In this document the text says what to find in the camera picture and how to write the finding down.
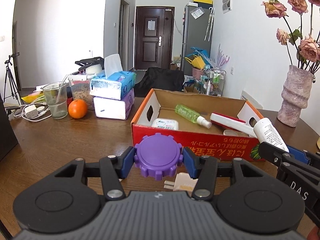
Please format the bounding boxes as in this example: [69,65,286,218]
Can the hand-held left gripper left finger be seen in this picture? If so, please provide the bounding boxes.
[52,146,137,201]

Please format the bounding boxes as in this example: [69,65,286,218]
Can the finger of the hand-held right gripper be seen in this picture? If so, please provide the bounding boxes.
[258,142,292,167]
[287,146,320,167]

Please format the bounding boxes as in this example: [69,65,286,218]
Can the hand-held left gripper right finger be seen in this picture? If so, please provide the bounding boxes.
[182,147,269,202]

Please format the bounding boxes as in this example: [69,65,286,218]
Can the red orange cardboard box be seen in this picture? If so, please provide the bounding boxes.
[131,88,265,162]

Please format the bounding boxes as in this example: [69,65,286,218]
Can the white squeeze tube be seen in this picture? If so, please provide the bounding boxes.
[253,118,290,153]

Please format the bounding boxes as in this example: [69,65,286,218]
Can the purple gear-shaped lid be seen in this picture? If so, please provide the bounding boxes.
[134,133,184,181]

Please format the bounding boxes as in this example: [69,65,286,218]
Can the beige paper packet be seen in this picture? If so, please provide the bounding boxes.
[172,172,198,193]

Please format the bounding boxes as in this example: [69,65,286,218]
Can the white wet wipes pack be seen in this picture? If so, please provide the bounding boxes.
[151,118,179,131]

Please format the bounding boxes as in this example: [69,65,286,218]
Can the green spray bottle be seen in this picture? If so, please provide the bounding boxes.
[174,104,212,128]

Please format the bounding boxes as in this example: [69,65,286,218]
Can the purple white tissue pack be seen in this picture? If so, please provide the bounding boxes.
[93,89,135,120]

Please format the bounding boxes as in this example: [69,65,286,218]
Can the pink textured vase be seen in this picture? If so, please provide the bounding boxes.
[277,65,315,127]

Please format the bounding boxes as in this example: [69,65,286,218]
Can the orange fruit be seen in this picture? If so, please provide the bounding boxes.
[68,99,88,119]

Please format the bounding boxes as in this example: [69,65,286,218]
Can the blue tissue pack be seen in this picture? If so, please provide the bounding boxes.
[89,54,137,100]

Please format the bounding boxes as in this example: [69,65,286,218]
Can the clear jar of dried food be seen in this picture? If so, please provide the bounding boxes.
[68,74,94,110]

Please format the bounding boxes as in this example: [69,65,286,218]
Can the black folding chair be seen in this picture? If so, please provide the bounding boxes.
[135,67,185,98]

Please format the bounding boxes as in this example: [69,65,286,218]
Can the metal rolling cart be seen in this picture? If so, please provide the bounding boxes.
[200,69,227,97]

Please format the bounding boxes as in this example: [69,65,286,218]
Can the pink bucket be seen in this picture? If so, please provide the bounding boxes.
[192,66,205,80]

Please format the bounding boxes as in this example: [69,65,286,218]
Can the clear glass cup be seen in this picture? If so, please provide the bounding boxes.
[42,81,69,120]

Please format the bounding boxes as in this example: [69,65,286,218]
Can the clear drinking straw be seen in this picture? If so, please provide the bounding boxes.
[56,75,68,105]

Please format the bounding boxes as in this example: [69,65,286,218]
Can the yellow dustpan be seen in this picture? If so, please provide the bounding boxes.
[185,55,204,67]

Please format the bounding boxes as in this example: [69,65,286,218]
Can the black metal rack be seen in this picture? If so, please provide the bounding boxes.
[75,57,104,68]

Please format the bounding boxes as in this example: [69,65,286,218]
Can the bunch of dried pink roses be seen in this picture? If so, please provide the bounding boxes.
[261,0,320,74]

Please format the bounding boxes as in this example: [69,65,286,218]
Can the white charger block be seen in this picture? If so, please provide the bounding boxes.
[22,105,39,120]

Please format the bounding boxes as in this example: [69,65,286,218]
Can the purple white coral decoration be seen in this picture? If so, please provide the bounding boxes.
[212,44,230,68]

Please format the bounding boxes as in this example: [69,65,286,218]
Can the blue plastic stool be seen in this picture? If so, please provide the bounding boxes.
[190,46,209,60]

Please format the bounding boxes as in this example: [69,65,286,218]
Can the yellow plastic bag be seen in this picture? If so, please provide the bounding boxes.
[21,92,43,103]

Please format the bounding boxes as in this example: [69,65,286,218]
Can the dark brown door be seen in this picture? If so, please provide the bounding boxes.
[134,6,175,71]

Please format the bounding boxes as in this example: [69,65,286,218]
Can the black flat panel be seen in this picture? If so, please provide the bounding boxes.
[0,92,19,161]

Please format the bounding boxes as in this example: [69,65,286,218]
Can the grey refrigerator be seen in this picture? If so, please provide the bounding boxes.
[181,4,213,74]

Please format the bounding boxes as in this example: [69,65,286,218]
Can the clear folded umbrella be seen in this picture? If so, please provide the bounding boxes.
[204,7,215,42]

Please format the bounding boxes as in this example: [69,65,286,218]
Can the black tripod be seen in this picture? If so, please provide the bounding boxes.
[3,52,22,105]

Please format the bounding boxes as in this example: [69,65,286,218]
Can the clear plastic bag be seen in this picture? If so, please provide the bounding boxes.
[190,7,204,19]

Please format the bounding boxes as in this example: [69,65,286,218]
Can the white charger with cable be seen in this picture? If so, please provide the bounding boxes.
[14,100,53,123]

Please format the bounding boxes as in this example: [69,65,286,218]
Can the white wall electric panel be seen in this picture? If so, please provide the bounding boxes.
[222,0,233,14]

